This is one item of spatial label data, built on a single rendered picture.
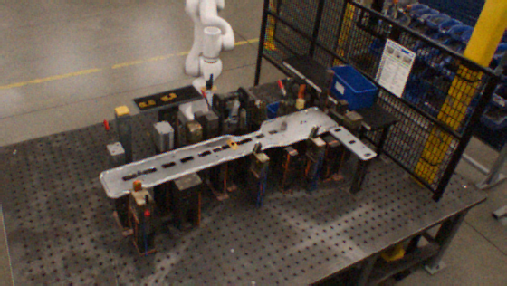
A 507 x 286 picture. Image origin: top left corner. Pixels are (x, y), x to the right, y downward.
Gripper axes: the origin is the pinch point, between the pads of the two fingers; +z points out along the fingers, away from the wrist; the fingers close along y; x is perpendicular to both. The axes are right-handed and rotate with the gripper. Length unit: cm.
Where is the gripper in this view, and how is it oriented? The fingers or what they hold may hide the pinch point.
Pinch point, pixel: (208, 84)
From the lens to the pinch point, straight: 232.0
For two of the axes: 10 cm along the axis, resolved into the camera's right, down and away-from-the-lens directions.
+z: -0.7, 8.0, 5.9
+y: 2.1, 5.9, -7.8
